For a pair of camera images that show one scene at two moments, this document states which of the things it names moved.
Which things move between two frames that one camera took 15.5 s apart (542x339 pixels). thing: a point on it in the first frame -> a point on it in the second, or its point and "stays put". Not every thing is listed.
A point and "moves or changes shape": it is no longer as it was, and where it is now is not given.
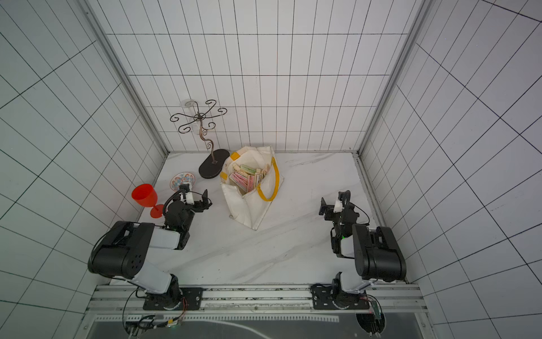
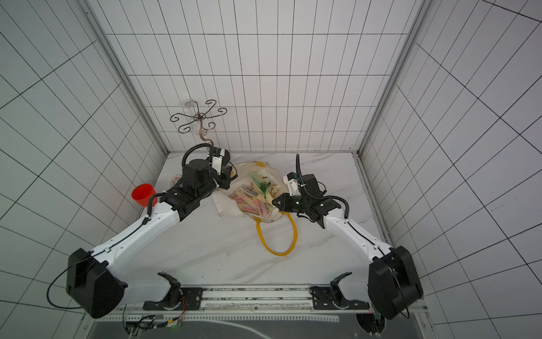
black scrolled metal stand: (217, 160) stays put
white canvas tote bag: (250, 178) moves or changes shape
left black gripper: (198, 203) -> (225, 174)
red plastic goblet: (146, 195) stays put
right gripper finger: (323, 204) -> (286, 203)
